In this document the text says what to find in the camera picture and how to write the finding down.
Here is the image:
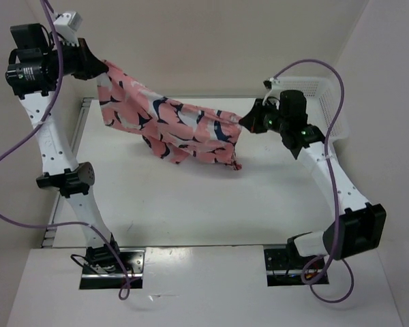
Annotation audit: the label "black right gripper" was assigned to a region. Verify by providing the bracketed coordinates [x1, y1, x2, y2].
[239, 97, 288, 134]

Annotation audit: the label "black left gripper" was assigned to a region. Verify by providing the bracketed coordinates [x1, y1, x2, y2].
[45, 37, 108, 80]

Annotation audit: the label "pink shark print shorts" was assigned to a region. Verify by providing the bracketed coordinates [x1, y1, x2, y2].
[97, 61, 242, 170]

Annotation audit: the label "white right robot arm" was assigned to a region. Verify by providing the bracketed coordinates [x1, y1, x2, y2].
[239, 90, 387, 268]

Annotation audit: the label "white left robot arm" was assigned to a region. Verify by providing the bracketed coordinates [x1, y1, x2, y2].
[5, 23, 123, 273]

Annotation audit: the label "white plastic mesh basket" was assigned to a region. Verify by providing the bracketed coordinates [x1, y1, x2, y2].
[272, 76, 340, 135]

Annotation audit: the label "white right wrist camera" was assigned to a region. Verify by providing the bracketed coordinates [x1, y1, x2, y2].
[262, 78, 280, 104]

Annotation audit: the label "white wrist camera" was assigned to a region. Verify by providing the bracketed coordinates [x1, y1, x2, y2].
[53, 11, 82, 46]
[262, 78, 280, 104]

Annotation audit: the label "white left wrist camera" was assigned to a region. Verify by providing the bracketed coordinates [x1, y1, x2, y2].
[53, 11, 82, 46]

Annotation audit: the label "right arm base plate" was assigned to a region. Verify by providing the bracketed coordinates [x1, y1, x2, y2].
[264, 245, 314, 287]

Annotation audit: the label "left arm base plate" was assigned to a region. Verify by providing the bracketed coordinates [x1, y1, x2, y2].
[71, 248, 145, 290]

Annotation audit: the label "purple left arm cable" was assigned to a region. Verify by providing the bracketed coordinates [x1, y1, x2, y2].
[0, 0, 140, 300]

